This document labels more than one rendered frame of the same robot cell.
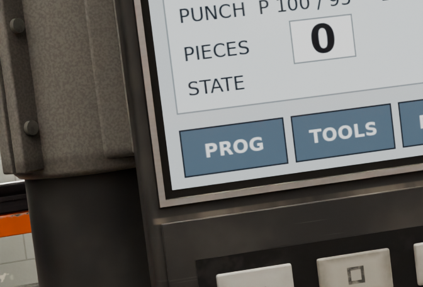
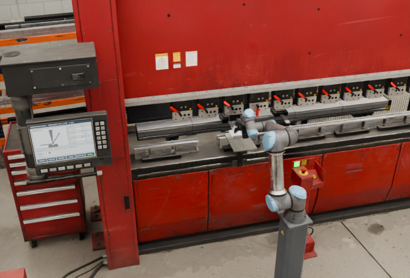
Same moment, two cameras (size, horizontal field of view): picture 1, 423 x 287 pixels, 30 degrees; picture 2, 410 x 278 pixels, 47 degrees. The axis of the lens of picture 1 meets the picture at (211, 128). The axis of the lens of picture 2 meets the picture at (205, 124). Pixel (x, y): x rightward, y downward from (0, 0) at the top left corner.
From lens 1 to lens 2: 2.64 m
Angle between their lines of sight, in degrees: 27
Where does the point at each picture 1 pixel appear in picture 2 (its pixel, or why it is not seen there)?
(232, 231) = (41, 166)
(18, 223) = not seen: hidden behind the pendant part
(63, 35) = (27, 142)
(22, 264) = not seen: hidden behind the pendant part
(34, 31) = (24, 141)
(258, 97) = (44, 157)
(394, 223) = (56, 166)
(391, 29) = (55, 152)
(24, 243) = not seen: hidden behind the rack
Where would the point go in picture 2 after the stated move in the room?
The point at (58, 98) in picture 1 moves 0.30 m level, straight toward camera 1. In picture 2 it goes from (26, 147) to (26, 175)
